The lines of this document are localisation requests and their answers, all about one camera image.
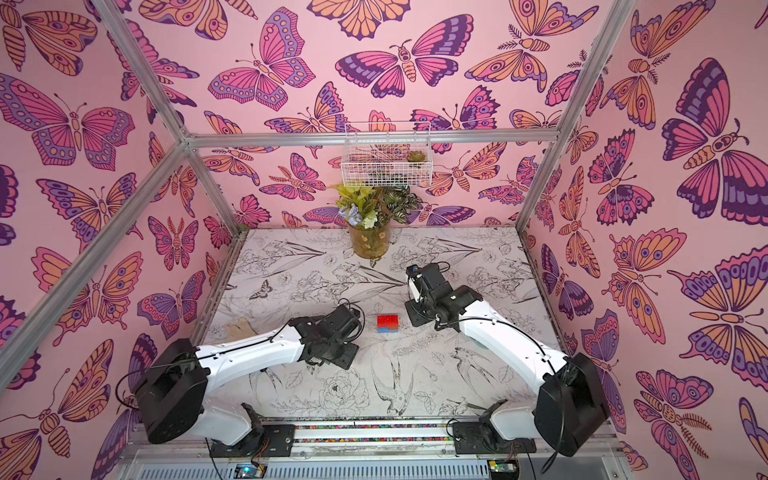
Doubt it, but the red lego brick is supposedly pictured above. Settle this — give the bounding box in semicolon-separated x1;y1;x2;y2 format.
377;315;400;328

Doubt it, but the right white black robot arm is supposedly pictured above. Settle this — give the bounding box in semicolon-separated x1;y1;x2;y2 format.
405;280;610;457

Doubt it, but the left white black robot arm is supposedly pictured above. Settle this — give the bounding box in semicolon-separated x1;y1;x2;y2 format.
131;303;365;455

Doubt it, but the glass vase with plants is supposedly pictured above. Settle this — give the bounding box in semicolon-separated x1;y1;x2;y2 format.
335;185;422;260

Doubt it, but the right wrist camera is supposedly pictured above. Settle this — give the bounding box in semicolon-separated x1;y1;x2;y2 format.
406;263;450;303

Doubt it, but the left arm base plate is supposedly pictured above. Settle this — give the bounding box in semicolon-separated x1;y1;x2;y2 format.
211;424;296;458

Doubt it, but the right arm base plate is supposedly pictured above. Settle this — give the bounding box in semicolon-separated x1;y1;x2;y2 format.
446;421;537;455

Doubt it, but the white wire basket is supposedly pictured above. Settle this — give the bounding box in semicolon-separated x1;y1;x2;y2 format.
339;120;434;188

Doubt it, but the aluminium mounting rail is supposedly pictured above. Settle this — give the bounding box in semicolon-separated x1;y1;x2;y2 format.
111;418;634;479

